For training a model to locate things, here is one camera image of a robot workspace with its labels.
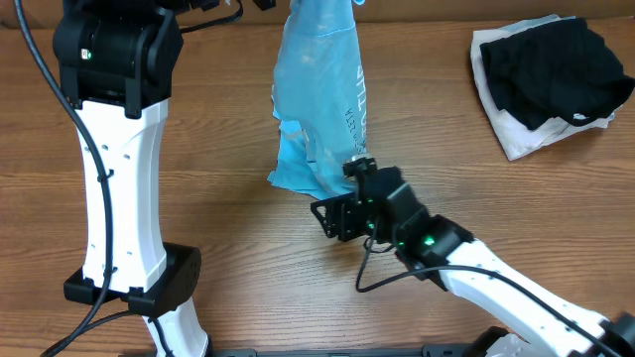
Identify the folded black garment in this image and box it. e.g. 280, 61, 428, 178
480, 18, 634, 130

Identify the folded white garment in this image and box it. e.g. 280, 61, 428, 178
470, 14, 615, 161

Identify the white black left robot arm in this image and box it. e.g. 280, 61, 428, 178
54, 1, 212, 356

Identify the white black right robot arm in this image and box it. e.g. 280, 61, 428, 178
311, 157, 634, 356

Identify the light blue t-shirt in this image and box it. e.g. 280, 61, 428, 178
268, 0, 368, 199

